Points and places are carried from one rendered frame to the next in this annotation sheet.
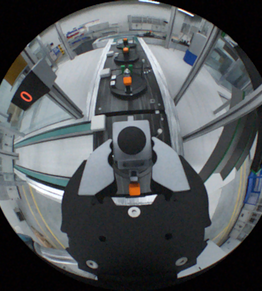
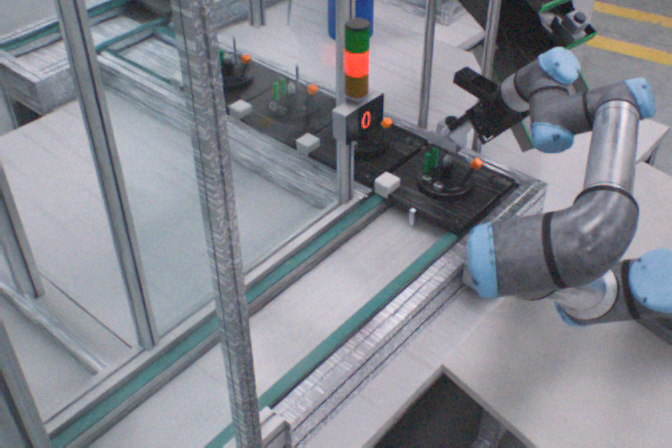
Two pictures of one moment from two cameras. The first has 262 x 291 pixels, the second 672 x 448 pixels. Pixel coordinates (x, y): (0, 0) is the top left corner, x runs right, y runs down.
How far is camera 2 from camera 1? 1.73 m
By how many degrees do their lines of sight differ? 46
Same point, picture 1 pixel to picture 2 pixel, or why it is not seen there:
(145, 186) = (488, 193)
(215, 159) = not seen: hidden behind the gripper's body
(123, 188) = (473, 207)
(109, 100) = (367, 165)
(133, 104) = (395, 155)
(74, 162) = (391, 254)
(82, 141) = (374, 230)
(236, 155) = not seen: hidden behind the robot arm
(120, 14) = not seen: outside the picture
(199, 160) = (527, 168)
